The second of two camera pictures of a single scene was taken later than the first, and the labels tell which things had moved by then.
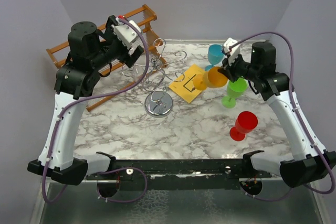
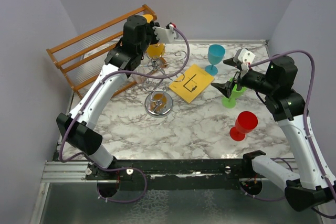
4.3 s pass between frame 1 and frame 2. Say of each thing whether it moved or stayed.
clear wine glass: stayed
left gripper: moved
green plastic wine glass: stayed
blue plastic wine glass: stayed
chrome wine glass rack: stayed
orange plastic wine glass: moved
